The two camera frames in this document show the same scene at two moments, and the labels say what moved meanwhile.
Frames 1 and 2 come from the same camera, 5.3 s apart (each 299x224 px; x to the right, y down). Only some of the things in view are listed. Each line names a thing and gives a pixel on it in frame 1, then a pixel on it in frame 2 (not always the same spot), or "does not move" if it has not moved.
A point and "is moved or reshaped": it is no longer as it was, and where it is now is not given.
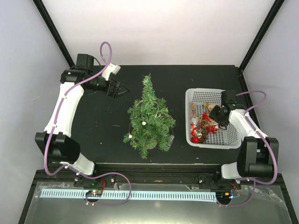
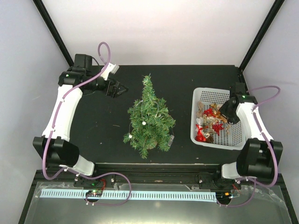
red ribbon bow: [192, 132] -> [199, 133]
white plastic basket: [230, 138] is moved or reshaped
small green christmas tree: [152, 121] does not move
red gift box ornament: [195, 139] -> [200, 138]
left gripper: [114, 94] does not move
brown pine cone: [203, 138] -> [210, 139]
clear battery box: [171, 139] does not move
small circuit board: [94, 193] does not move
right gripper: [212, 115] -> [233, 120]
